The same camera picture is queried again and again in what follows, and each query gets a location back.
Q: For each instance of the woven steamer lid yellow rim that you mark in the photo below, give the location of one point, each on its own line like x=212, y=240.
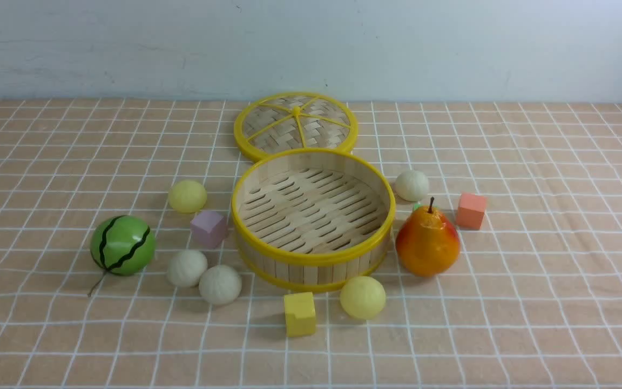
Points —
x=294, y=120

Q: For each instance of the checkered peach tablecloth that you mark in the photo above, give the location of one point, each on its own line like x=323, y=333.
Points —
x=535, y=299

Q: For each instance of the orange cube block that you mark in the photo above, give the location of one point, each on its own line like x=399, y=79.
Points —
x=470, y=211

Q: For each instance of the bamboo steamer tray yellow rim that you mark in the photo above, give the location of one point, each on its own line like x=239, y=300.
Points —
x=311, y=219

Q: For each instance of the yellow bun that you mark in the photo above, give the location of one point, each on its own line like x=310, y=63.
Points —
x=363, y=298
x=187, y=196

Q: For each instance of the yellow bun front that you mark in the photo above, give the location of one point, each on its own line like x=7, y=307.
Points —
x=363, y=298

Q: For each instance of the orange toy pear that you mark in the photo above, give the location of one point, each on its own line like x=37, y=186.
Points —
x=427, y=243

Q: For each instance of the green toy watermelon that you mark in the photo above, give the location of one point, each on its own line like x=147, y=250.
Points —
x=122, y=245

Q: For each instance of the purple cube block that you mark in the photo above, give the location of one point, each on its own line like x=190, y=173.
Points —
x=209, y=228

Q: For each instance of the white bun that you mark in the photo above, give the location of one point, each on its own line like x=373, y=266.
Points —
x=412, y=185
x=220, y=285
x=186, y=268

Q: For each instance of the yellow cube block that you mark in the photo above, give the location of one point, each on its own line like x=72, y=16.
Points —
x=300, y=314

